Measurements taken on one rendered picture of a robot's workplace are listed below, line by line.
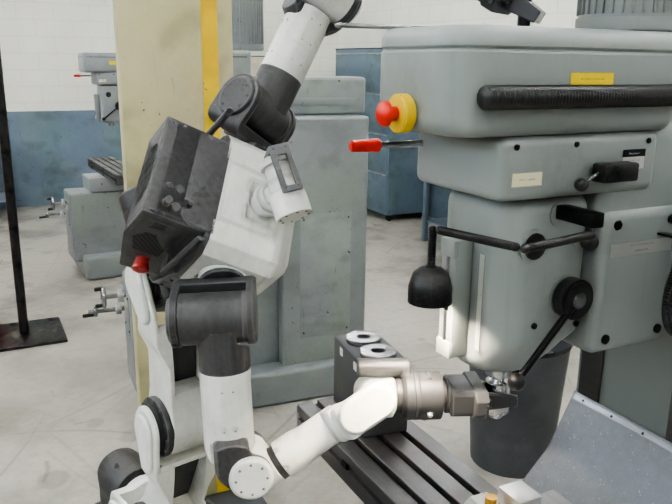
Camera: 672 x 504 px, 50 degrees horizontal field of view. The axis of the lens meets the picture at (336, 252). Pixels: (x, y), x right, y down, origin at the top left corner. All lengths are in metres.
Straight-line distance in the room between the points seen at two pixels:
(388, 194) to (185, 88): 6.01
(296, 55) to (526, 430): 2.36
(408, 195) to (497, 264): 7.57
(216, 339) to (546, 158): 0.61
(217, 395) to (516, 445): 2.36
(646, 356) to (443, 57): 0.83
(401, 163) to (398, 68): 7.48
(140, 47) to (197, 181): 1.49
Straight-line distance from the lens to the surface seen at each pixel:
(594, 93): 1.17
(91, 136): 10.12
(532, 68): 1.13
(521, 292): 1.24
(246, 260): 1.30
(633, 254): 1.36
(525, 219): 1.20
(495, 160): 1.13
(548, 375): 3.36
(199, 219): 1.28
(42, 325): 5.54
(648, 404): 1.67
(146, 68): 2.76
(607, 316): 1.36
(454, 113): 1.08
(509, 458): 3.52
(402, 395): 1.34
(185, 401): 1.71
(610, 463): 1.72
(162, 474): 1.79
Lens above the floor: 1.84
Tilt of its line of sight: 15 degrees down
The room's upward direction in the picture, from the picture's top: 1 degrees clockwise
